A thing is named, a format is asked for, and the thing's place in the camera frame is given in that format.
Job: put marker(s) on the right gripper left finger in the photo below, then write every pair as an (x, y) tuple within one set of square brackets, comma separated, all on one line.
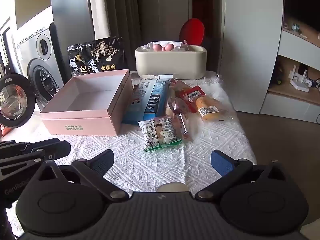
[(91, 174)]

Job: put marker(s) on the blue snack packet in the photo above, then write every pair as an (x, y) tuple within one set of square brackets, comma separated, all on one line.
[(148, 100)]

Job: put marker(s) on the pink bow ornament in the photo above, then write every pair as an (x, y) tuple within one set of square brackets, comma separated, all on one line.
[(167, 47)]

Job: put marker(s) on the black plum snack bag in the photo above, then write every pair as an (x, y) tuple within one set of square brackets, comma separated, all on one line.
[(102, 55)]

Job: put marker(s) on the white wifi router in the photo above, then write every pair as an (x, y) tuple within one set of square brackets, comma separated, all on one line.
[(300, 80)]

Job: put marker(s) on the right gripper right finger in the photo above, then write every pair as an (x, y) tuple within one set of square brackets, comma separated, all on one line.
[(230, 170)]

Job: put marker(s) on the swirl lollipop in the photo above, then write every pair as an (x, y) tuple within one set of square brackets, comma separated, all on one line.
[(180, 112)]

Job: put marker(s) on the white cabinet shelf unit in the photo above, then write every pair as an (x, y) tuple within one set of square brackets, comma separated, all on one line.
[(253, 38)]

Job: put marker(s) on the grey washing machine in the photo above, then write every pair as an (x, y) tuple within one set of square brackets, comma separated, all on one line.
[(41, 63)]

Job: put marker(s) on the small red snack packet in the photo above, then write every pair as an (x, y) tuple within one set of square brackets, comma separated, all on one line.
[(189, 96)]

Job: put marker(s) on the green white cracker packet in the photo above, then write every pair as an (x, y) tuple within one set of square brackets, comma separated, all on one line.
[(159, 133)]

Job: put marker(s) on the white woven table cloth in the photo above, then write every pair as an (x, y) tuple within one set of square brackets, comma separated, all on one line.
[(134, 169)]

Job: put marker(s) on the orange bread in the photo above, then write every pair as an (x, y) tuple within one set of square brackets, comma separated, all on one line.
[(212, 110)]

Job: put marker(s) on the round washer door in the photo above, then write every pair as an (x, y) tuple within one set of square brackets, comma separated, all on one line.
[(17, 100)]

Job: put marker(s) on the red round cushion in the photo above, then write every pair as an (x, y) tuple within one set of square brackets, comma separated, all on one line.
[(192, 32)]

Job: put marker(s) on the pink cardboard box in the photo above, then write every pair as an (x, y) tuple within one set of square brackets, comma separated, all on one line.
[(90, 104)]

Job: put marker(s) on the white tissue paper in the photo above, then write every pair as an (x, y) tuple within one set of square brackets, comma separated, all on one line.
[(177, 45)]

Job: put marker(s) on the cream tissue box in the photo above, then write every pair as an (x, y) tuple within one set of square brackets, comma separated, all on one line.
[(183, 62)]

